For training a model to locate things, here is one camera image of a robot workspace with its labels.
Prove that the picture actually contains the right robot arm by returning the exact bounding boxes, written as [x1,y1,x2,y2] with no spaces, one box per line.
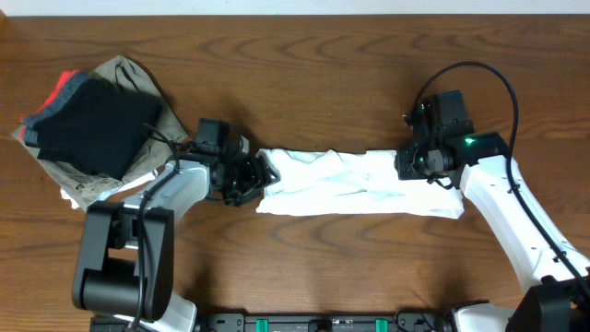
[395,133,589,331]

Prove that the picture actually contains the white printed t-shirt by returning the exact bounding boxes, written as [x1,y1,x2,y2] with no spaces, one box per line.
[256,148,465,219]

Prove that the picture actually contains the white folded garment bottom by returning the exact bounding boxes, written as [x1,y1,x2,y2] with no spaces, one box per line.
[60,170,159,209]

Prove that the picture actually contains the khaki folded garment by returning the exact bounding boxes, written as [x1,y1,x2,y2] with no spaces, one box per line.
[13,56,188,209]

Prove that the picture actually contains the grey blue folded garment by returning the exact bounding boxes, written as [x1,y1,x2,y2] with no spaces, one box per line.
[22,70,91,148]

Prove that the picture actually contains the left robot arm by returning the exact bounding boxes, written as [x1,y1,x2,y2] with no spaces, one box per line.
[72,138,279,332]

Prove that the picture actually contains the red folded garment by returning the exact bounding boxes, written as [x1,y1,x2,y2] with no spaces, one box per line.
[19,70,79,140]

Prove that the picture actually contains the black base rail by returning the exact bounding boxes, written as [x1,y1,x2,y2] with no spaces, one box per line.
[89,309,455,332]

